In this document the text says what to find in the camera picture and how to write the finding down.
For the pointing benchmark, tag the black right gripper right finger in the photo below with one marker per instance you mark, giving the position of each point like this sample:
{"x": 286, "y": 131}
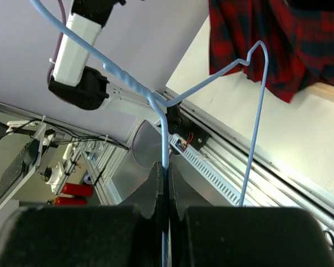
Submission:
{"x": 207, "y": 235}

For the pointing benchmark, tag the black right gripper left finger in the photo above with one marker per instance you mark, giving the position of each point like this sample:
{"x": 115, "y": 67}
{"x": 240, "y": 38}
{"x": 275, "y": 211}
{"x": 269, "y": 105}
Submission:
{"x": 128, "y": 234}

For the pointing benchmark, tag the red black plaid skirt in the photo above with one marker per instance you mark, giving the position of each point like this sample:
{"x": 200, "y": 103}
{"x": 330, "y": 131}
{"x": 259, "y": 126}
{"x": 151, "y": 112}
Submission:
{"x": 299, "y": 43}

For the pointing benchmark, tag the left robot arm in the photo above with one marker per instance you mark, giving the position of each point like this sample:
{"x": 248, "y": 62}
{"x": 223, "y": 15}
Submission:
{"x": 68, "y": 77}

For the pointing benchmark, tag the red fire extinguisher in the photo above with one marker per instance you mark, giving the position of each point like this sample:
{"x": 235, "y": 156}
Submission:
{"x": 66, "y": 201}
{"x": 77, "y": 190}

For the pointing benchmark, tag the grey laptop keyboard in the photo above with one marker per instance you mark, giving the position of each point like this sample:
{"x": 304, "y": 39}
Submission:
{"x": 23, "y": 166}

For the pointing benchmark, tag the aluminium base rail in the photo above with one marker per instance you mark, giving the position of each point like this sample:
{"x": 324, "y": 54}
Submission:
{"x": 217, "y": 167}

